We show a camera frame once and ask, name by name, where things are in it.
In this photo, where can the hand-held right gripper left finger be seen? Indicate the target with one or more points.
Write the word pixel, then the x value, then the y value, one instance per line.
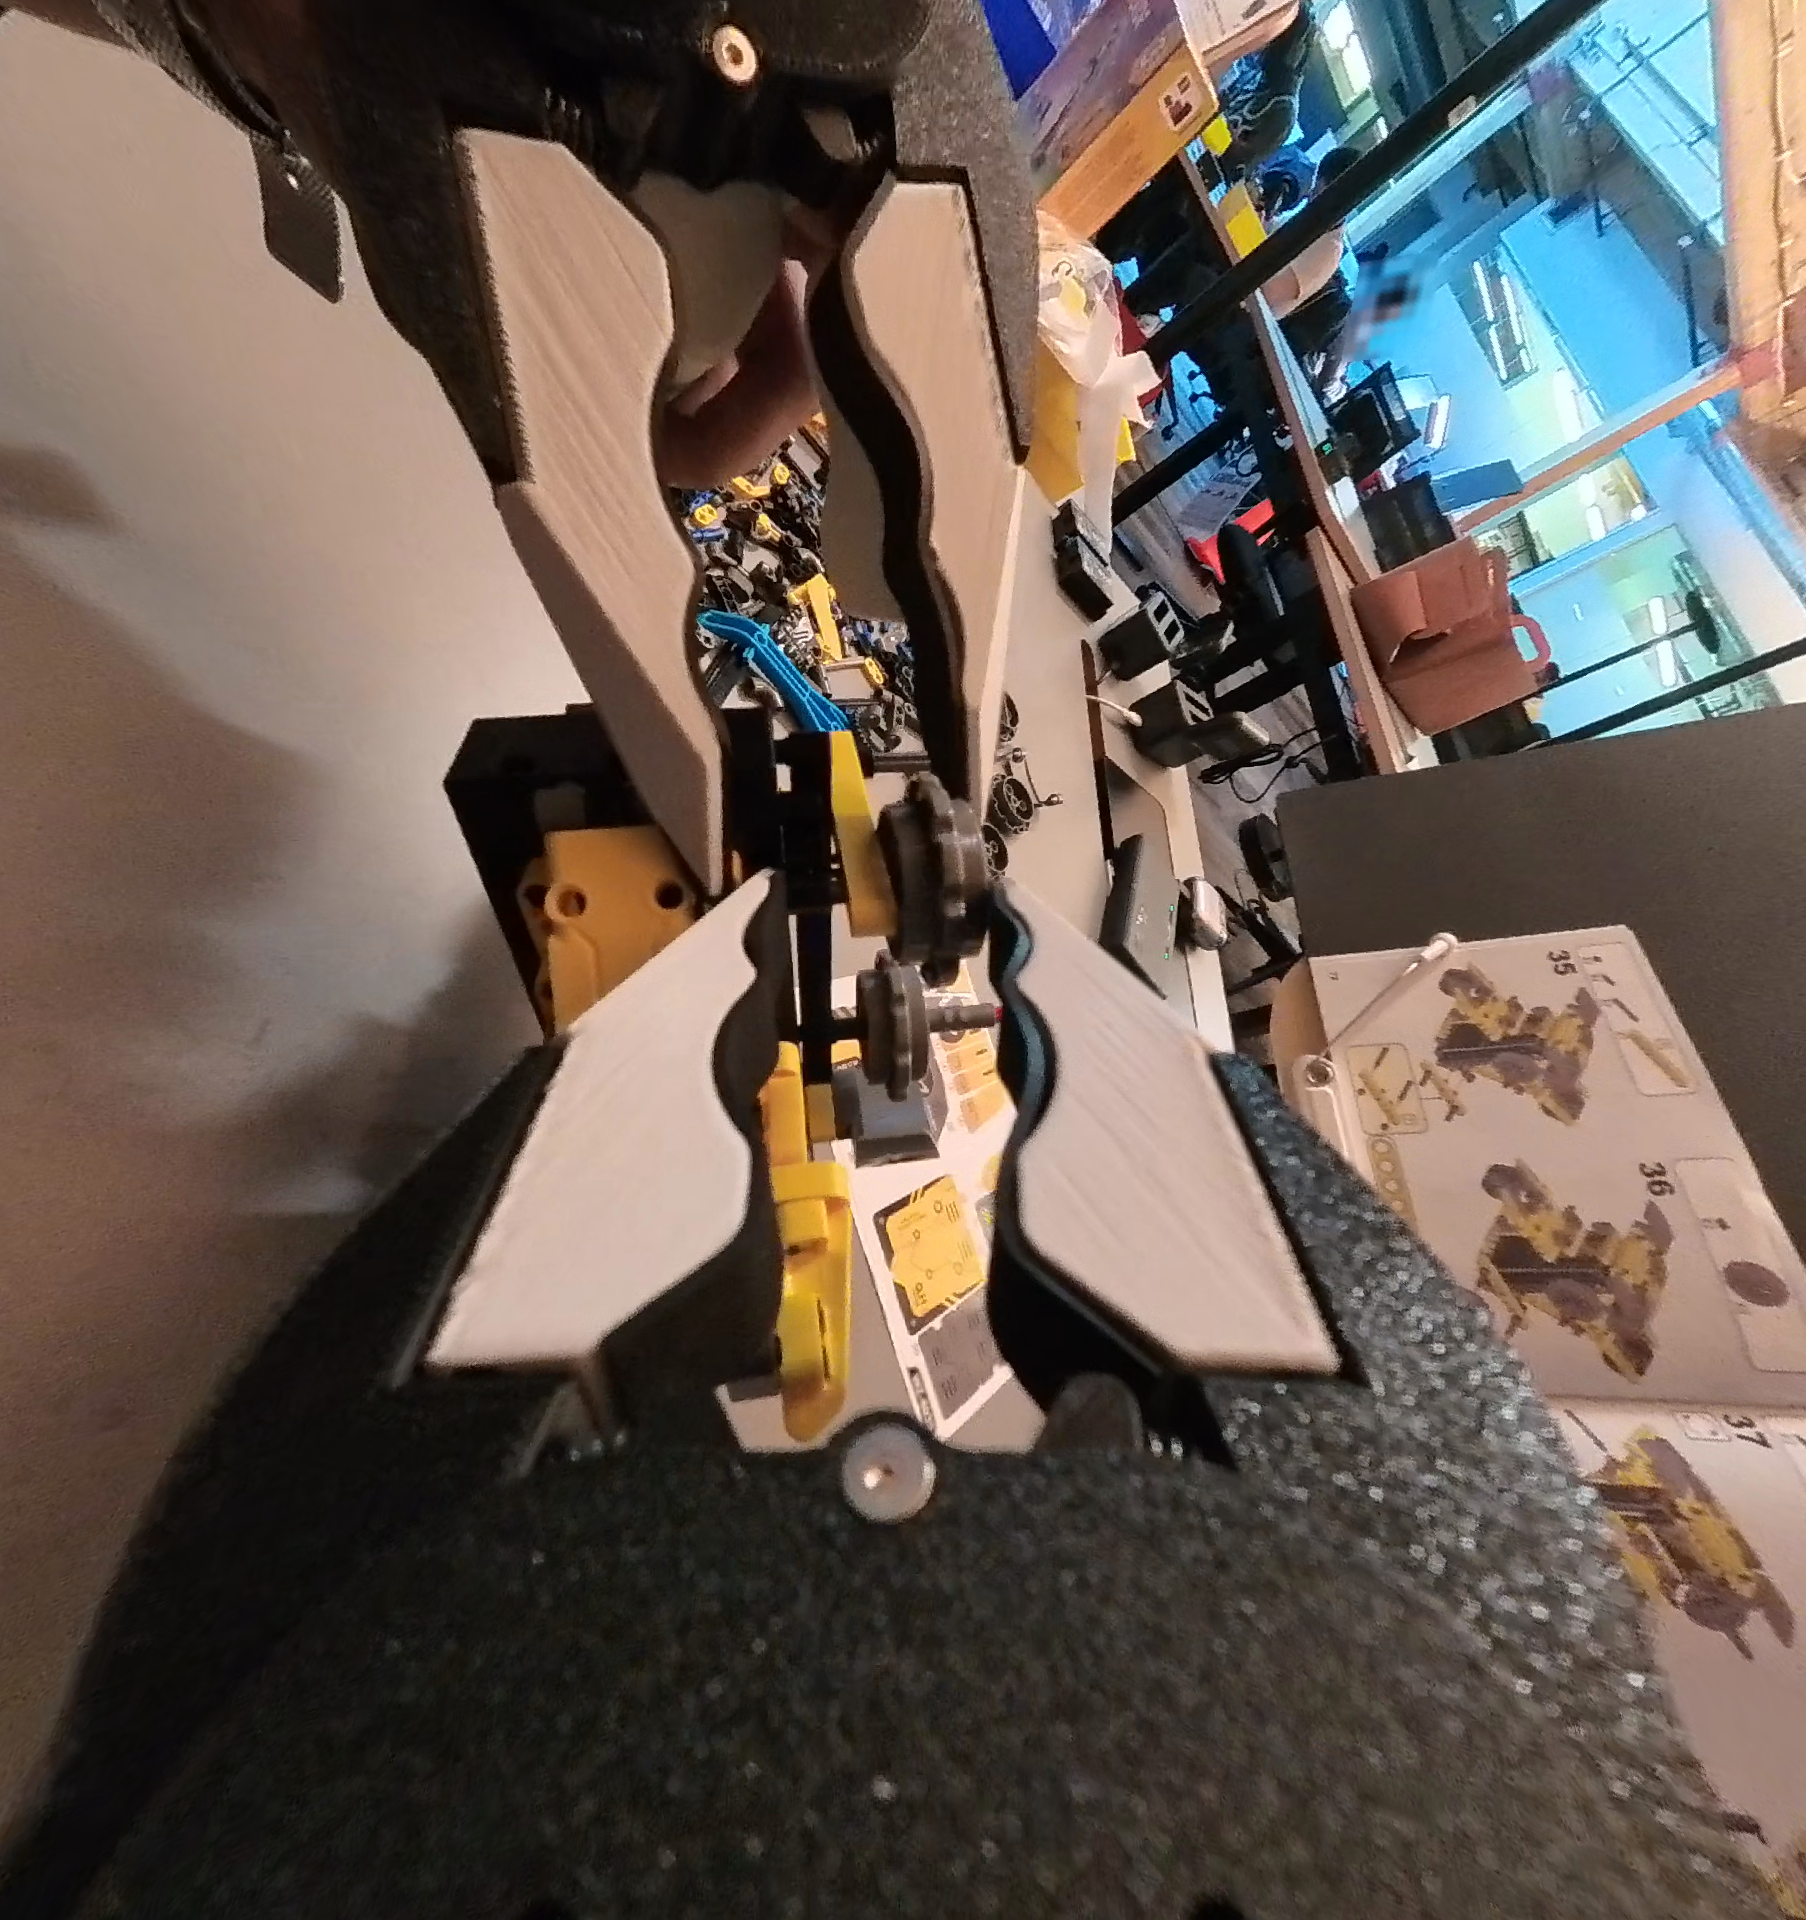
pixel 590 1185

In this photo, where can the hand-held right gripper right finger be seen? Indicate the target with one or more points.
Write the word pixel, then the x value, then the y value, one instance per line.
pixel 1189 1202

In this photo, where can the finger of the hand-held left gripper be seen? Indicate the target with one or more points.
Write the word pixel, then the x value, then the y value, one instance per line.
pixel 590 420
pixel 932 388

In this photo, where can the yellow black toy vehicle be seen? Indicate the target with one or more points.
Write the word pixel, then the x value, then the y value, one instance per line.
pixel 603 917

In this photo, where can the person's left hand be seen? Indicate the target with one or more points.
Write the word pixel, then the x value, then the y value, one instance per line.
pixel 751 428

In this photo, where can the yellow cardboard tray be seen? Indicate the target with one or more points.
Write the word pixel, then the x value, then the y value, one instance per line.
pixel 1061 450

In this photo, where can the clear plastic bags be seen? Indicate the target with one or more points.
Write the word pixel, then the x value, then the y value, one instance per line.
pixel 1091 286

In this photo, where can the white book stand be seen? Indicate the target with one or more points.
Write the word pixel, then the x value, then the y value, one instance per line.
pixel 1292 1022

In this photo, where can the pile of loose building pieces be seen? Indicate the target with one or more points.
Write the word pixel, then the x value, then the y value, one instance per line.
pixel 762 556

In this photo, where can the black battery charger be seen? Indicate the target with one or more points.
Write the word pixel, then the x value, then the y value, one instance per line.
pixel 1084 566
pixel 1145 640
pixel 1197 730

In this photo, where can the yellow sticker sheet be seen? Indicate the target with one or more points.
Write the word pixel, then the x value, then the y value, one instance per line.
pixel 923 1244

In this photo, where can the blue plastic separator tool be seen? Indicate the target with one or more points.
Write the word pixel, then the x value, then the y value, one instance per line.
pixel 751 648

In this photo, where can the small silver device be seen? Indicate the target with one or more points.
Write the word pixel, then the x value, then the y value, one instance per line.
pixel 1205 917

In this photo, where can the black charger box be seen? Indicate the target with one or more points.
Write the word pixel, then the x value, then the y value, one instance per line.
pixel 1145 917

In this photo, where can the red office chair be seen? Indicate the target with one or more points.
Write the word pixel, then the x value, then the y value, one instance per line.
pixel 1241 548

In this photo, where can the cardboard toy set box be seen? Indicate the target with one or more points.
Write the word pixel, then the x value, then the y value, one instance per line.
pixel 1114 92

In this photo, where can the building instruction booklet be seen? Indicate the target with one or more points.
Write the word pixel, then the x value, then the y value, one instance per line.
pixel 1594 1202

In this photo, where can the black divider panel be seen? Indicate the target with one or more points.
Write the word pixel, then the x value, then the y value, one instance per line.
pixel 1594 840

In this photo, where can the brown open cardboard box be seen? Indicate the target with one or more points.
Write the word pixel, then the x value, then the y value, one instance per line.
pixel 1443 630

